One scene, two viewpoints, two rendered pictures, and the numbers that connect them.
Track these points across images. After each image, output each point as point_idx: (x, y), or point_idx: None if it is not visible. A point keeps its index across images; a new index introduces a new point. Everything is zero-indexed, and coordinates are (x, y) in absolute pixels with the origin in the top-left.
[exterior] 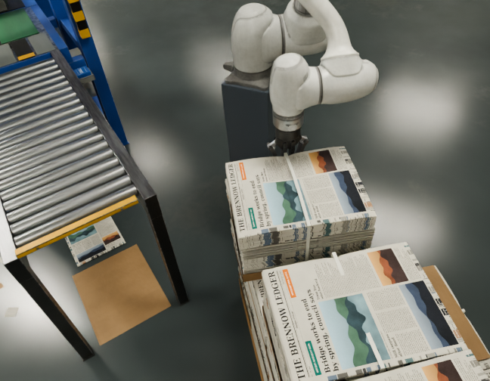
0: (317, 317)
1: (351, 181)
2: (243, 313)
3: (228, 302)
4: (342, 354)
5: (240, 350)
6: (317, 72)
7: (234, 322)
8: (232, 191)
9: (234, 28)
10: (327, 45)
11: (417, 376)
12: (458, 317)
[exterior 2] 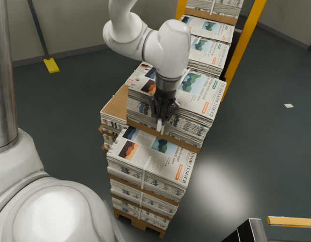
0: (210, 50)
1: (149, 72)
2: (168, 223)
3: (173, 237)
4: (209, 43)
5: (182, 204)
6: (155, 30)
7: (176, 222)
8: (219, 100)
9: (103, 232)
10: (131, 22)
11: (192, 31)
12: (118, 95)
